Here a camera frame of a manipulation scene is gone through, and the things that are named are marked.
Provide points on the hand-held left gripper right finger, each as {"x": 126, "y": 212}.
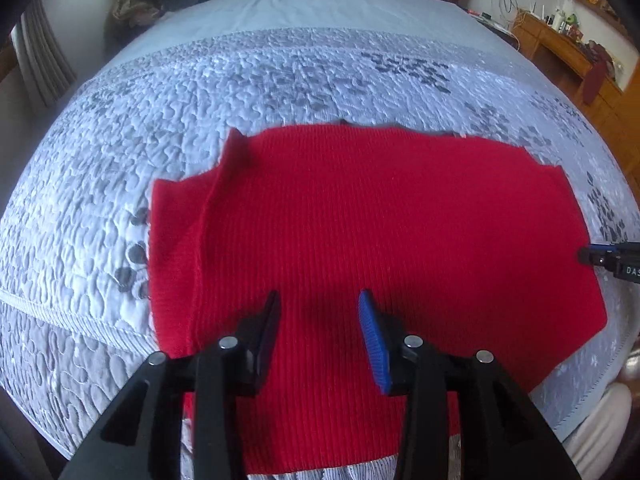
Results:
{"x": 375, "y": 340}

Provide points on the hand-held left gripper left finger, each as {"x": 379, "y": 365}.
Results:
{"x": 262, "y": 340}

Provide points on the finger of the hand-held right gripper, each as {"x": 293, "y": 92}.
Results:
{"x": 595, "y": 258}
{"x": 605, "y": 247}

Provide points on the red knitted sweater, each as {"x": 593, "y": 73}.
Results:
{"x": 375, "y": 220}

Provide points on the person's right leg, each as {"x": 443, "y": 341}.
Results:
{"x": 600, "y": 430}

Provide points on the dark red hanging cloth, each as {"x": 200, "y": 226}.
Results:
{"x": 595, "y": 75}

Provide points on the wooden desk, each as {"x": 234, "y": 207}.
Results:
{"x": 565, "y": 60}

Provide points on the white bottle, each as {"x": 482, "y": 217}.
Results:
{"x": 559, "y": 17}

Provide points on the grey patterned quilt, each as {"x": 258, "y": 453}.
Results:
{"x": 100, "y": 170}

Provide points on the dark wooden nightstand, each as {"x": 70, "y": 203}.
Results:
{"x": 492, "y": 22}

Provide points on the brown floral cloth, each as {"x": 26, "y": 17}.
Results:
{"x": 135, "y": 5}

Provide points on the grey window curtain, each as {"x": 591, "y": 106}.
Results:
{"x": 45, "y": 55}

